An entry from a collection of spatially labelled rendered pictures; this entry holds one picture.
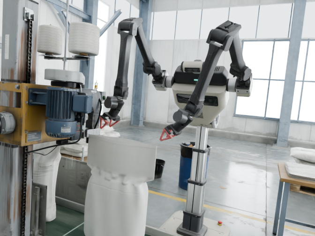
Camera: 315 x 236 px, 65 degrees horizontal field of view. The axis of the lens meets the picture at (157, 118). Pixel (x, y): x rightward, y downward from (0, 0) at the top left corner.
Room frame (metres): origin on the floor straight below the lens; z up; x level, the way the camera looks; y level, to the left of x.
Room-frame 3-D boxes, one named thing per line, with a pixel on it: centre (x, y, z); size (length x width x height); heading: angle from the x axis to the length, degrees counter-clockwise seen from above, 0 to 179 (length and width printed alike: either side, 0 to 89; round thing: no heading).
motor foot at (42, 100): (1.25, 0.58, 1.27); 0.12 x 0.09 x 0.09; 156
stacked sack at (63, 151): (4.44, 1.47, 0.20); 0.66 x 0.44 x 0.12; 66
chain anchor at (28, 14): (1.26, 0.67, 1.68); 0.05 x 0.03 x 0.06; 156
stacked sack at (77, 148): (4.41, 1.28, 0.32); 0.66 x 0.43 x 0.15; 158
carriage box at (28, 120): (1.38, 0.70, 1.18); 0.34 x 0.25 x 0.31; 156
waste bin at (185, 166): (3.64, -0.60, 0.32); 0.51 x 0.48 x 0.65; 156
